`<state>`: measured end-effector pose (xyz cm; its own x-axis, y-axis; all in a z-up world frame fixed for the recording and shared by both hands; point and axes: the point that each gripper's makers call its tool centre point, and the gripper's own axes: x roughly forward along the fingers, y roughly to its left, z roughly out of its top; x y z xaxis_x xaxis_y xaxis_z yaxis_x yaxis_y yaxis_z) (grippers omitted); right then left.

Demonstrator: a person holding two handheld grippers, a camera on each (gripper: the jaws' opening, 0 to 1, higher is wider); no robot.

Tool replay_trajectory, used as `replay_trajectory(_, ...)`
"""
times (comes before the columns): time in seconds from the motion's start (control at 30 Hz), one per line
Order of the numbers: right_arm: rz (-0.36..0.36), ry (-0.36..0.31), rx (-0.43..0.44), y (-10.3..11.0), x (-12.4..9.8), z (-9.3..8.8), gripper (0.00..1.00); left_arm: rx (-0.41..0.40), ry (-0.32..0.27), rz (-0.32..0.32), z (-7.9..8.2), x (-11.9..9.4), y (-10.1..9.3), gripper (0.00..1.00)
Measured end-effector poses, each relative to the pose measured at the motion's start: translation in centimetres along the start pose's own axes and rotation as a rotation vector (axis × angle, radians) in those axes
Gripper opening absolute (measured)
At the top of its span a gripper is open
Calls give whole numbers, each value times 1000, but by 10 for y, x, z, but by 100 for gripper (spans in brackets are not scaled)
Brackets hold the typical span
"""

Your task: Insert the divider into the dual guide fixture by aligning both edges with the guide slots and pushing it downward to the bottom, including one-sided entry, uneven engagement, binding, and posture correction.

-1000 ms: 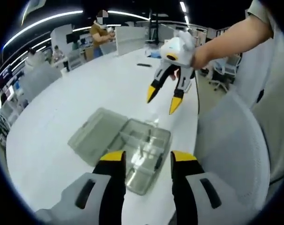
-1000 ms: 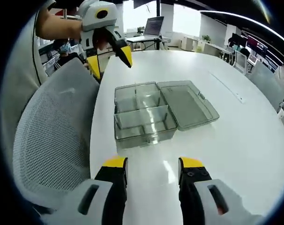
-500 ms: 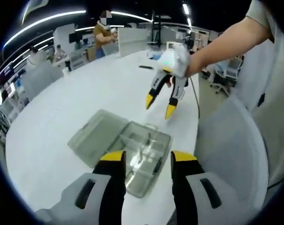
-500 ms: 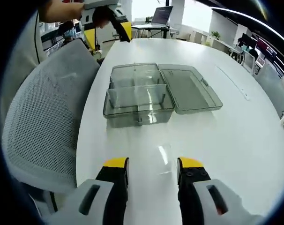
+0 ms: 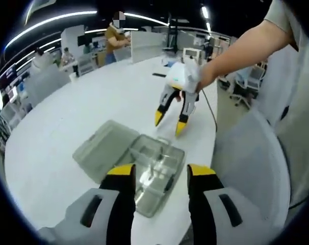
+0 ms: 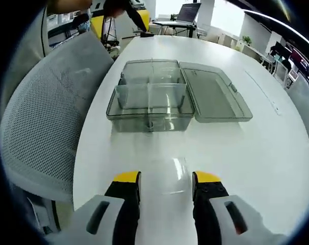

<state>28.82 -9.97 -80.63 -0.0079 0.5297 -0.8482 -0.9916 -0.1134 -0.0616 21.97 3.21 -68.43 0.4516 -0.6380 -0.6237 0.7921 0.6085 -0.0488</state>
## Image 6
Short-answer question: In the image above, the black-legged standing desk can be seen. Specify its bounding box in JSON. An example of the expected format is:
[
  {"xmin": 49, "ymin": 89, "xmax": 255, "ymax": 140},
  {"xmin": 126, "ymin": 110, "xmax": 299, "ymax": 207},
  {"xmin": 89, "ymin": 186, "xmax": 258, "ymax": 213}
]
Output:
[{"xmin": 152, "ymin": 20, "xmax": 198, "ymax": 39}]

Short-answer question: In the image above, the person's grey shirt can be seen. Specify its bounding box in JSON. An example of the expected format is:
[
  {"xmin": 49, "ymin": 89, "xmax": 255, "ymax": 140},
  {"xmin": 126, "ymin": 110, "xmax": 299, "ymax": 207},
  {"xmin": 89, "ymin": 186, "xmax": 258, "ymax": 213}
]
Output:
[{"xmin": 0, "ymin": 6, "xmax": 49, "ymax": 103}]

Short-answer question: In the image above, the grey transparent guide fixture box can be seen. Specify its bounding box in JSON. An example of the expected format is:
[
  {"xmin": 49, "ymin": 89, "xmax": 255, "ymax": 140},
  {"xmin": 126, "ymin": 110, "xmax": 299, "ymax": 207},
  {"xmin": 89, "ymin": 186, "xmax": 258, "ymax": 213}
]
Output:
[{"xmin": 106, "ymin": 58, "xmax": 254, "ymax": 133}]

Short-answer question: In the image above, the dark wall monitor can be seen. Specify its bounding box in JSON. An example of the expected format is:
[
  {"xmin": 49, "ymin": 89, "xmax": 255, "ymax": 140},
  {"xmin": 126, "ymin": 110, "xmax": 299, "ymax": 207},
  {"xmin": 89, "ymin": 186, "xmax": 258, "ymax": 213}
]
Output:
[{"xmin": 289, "ymin": 47, "xmax": 309, "ymax": 75}]

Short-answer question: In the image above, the white mesh office chair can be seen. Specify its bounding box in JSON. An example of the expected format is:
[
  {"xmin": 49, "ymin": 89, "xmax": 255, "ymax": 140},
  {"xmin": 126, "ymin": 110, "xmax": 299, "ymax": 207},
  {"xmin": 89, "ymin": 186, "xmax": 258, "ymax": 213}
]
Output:
[{"xmin": 0, "ymin": 33, "xmax": 114, "ymax": 230}]

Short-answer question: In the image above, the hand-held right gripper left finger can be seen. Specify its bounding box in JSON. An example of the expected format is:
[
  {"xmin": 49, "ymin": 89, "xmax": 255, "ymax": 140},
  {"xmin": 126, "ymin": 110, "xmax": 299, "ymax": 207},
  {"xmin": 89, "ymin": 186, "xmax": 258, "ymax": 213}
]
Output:
[{"xmin": 74, "ymin": 171, "xmax": 142, "ymax": 245}]

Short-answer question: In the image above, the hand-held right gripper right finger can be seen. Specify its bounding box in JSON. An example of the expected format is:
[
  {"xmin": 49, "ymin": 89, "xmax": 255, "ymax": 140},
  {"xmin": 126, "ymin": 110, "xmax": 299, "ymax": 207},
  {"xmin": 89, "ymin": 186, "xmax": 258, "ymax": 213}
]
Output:
[{"xmin": 192, "ymin": 171, "xmax": 265, "ymax": 245}]

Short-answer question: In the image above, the grey desk partition panel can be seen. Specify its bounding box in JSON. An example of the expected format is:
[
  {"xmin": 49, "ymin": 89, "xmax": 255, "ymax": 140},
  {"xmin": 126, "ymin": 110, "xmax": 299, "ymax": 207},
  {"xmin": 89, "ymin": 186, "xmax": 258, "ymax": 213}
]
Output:
[{"xmin": 288, "ymin": 73, "xmax": 309, "ymax": 135}]

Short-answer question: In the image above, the dark laptop screen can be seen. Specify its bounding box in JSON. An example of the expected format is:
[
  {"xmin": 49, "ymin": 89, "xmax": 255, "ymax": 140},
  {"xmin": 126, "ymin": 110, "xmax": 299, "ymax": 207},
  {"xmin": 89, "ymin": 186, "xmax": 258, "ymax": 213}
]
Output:
[{"xmin": 176, "ymin": 2, "xmax": 201, "ymax": 23}]

